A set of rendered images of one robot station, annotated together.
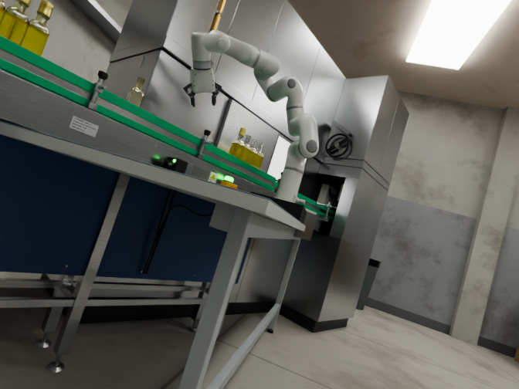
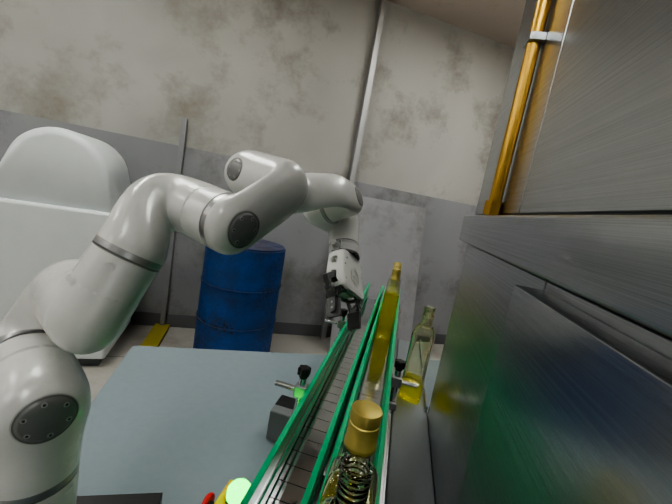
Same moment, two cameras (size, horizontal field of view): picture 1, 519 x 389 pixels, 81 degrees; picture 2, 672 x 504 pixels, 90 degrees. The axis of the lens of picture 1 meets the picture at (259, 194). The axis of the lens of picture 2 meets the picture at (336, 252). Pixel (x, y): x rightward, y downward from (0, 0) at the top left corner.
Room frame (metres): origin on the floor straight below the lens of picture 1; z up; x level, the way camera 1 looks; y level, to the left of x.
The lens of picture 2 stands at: (1.91, -0.03, 1.37)
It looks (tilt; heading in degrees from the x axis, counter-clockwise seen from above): 8 degrees down; 149
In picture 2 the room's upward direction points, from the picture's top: 10 degrees clockwise
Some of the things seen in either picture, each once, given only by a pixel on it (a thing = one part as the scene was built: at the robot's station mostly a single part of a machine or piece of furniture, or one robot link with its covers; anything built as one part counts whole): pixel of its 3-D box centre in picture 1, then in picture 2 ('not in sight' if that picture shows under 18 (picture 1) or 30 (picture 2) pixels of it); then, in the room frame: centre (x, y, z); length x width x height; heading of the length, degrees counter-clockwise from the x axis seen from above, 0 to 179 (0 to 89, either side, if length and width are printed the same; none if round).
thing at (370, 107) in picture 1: (366, 141); not in sight; (2.73, -0.80, 1.69); 0.70 x 0.37 x 0.89; 139
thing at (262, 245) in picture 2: not in sight; (239, 297); (-0.72, 0.70, 0.47); 0.65 x 0.63 x 0.95; 167
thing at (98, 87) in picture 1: (100, 90); (334, 325); (0.96, 0.59, 0.94); 0.07 x 0.04 x 0.13; 49
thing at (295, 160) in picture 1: (298, 156); (35, 413); (1.42, -0.12, 1.05); 0.13 x 0.10 x 0.16; 20
